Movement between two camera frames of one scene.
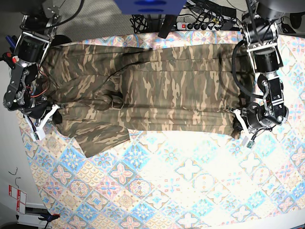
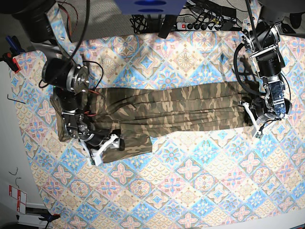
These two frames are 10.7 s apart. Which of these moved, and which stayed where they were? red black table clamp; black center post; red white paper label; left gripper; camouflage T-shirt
Moved: camouflage T-shirt; left gripper
Stayed: red black table clamp; red white paper label; black center post
